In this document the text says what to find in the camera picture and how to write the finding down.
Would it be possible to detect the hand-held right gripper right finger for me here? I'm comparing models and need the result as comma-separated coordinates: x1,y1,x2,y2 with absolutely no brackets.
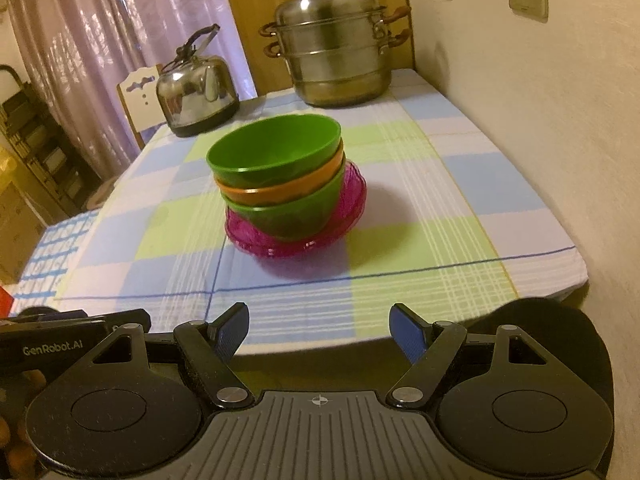
387,303,549,408

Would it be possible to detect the stainless steel steamer pot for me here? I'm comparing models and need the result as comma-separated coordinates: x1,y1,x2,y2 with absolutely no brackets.
259,0,412,108

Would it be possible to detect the white wooden chair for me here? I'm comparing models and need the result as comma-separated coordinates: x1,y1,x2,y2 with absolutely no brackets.
116,64,168,151

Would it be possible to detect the orange plastic bowl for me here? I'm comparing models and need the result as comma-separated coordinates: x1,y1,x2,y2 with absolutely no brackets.
215,141,347,206

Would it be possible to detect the stainless steel kettle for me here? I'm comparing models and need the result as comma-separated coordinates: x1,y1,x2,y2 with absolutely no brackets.
156,23,241,138

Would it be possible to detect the checked tablecloth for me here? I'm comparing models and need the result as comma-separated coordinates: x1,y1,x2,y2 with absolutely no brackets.
52,67,588,357

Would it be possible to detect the blue white checked cloth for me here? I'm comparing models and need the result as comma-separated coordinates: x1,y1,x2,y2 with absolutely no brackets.
10,209,101,317

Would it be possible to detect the green plastic bowl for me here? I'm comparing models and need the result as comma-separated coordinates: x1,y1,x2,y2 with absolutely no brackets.
222,165,347,241
206,114,343,191

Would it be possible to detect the person's left hand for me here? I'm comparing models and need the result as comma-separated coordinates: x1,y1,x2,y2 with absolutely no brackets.
0,369,49,479

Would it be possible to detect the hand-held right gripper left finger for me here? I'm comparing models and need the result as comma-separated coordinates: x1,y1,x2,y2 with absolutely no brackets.
92,302,256,409

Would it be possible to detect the pale sheer curtain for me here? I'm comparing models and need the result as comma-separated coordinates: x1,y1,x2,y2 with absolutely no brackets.
7,0,258,181

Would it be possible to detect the pink glass plate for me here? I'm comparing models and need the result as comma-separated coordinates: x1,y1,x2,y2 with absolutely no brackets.
227,175,367,254
235,200,362,260
225,157,368,246

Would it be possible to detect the cardboard box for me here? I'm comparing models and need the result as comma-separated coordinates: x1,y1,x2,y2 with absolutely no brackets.
0,145,48,285

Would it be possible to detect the dark storage rack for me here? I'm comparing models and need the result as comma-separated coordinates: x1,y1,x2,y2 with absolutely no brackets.
0,65,101,227

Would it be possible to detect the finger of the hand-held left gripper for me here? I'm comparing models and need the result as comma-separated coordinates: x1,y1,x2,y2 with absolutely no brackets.
17,305,90,323
100,310,152,335

